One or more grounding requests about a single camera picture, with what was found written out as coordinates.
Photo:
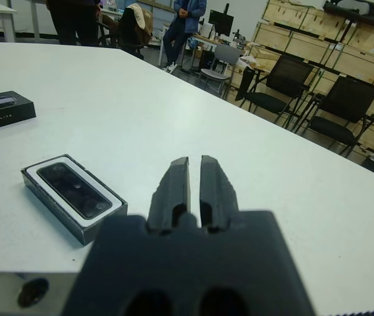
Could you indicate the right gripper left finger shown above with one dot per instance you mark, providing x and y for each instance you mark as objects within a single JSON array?
[{"x": 174, "y": 194}]

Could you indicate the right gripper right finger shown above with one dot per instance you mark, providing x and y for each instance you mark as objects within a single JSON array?
[{"x": 216, "y": 194}]

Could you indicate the black camera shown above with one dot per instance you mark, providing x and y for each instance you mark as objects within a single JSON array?
[{"x": 71, "y": 187}]

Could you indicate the black box lid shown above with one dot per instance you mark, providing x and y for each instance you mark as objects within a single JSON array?
[{"x": 6, "y": 115}]

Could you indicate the black box base white insert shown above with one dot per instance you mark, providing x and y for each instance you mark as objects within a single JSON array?
[{"x": 58, "y": 214}]

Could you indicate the white desk box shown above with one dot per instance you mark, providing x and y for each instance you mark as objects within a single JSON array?
[{"x": 206, "y": 30}]

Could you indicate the black hanging bag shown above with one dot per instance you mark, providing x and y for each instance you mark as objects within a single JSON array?
[{"x": 246, "y": 80}]

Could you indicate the gray chair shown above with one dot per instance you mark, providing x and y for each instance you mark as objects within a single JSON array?
[{"x": 226, "y": 54}]

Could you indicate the black mesh chair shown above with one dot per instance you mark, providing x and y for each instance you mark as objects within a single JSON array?
[
  {"x": 289, "y": 72},
  {"x": 348, "y": 98}
]

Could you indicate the wooden top desk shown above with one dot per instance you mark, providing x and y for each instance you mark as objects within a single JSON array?
[{"x": 206, "y": 39}]

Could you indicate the black desk device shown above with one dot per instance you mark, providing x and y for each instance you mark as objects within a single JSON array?
[{"x": 238, "y": 35}]

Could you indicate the black office chair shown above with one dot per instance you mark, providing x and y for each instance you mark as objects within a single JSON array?
[{"x": 127, "y": 33}]

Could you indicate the black computer monitor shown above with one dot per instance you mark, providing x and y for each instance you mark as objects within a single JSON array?
[{"x": 221, "y": 21}]

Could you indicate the beige jacket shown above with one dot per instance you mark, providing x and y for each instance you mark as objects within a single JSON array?
[{"x": 141, "y": 16}]

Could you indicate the person in blue jacket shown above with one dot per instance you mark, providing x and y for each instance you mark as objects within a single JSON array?
[{"x": 193, "y": 13}]

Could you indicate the person in dark clothes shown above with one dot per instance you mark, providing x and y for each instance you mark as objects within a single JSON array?
[{"x": 75, "y": 19}]

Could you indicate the black open case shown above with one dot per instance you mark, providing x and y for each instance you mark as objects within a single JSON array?
[{"x": 368, "y": 16}]

